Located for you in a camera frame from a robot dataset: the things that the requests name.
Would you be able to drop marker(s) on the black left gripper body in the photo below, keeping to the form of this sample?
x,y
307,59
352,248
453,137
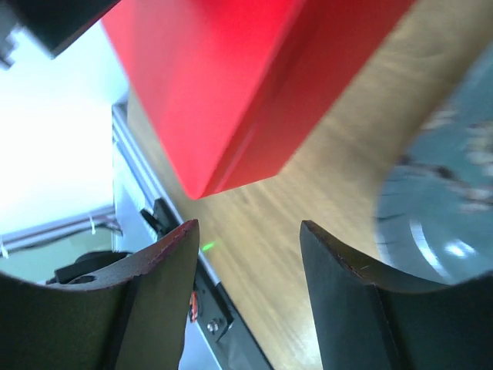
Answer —
x,y
54,24

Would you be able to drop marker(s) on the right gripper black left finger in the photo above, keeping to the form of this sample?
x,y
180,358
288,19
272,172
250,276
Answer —
x,y
129,315

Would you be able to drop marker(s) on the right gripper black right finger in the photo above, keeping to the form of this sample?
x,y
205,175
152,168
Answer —
x,y
369,315

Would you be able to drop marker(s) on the red box lid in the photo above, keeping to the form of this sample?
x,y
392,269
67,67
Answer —
x,y
196,67

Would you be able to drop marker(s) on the red cookie box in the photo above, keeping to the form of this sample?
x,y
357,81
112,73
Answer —
x,y
323,48

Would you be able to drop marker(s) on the floral metal serving tray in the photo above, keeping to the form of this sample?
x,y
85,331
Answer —
x,y
434,212

